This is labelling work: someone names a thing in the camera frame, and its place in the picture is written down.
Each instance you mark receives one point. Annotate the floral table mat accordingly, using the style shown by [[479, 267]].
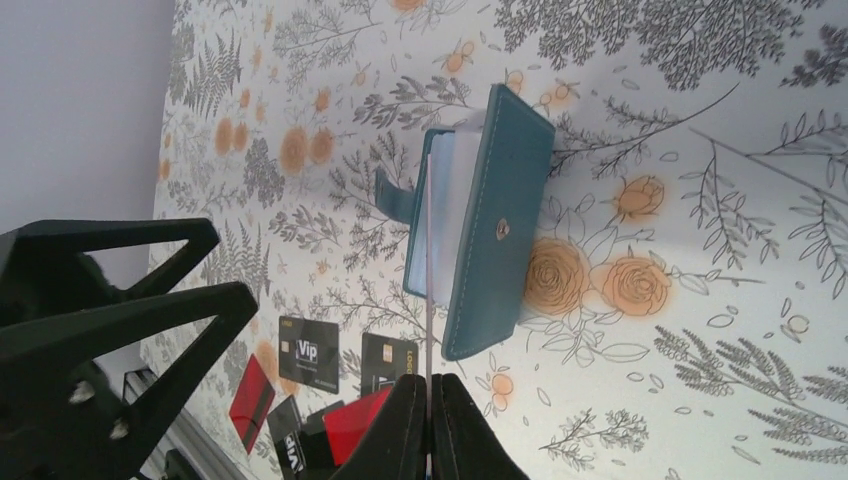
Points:
[[684, 315]]

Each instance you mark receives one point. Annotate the black vip card upper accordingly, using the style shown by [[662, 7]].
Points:
[[309, 353]]

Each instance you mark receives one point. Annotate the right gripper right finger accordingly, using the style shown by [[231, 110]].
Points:
[[463, 445]]

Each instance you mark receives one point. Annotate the teal leather card holder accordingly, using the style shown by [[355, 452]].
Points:
[[489, 177]]

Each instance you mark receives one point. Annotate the black card lower left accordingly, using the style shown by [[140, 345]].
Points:
[[285, 424]]

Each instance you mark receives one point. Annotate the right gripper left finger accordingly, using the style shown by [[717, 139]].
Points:
[[393, 446]]

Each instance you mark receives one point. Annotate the small black card top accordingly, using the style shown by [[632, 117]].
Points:
[[384, 360]]

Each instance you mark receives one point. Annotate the red black card centre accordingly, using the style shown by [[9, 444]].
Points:
[[330, 436]]

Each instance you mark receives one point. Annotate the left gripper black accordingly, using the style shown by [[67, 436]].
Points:
[[65, 353]]

